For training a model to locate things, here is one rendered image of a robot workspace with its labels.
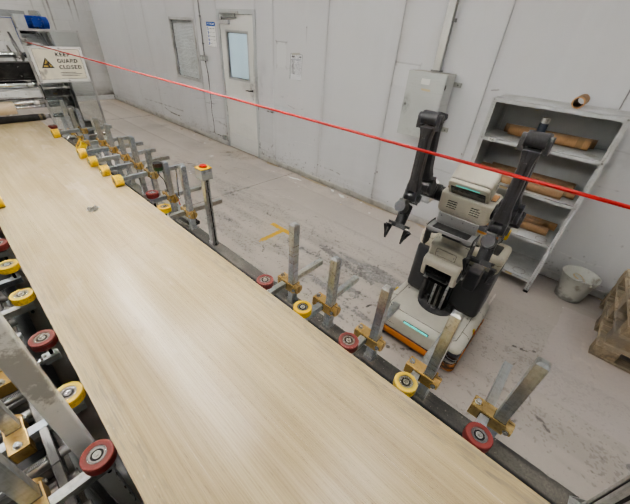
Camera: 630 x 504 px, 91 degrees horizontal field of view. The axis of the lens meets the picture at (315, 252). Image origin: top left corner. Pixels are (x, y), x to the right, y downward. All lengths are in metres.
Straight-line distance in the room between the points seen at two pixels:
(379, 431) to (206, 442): 0.51
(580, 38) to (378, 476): 3.29
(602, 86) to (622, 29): 0.36
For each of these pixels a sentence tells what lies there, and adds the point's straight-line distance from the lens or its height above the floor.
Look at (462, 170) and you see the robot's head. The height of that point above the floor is 1.35.
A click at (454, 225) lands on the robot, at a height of 1.06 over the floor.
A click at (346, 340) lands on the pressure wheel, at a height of 0.91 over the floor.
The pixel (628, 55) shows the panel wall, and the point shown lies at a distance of 3.49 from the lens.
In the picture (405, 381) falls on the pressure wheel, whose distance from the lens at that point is 1.19.
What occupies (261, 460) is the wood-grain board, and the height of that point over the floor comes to 0.90.
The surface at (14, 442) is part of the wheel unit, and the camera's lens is 1.36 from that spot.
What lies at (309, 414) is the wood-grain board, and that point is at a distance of 1.08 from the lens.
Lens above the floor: 1.86
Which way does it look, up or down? 35 degrees down
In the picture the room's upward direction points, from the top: 4 degrees clockwise
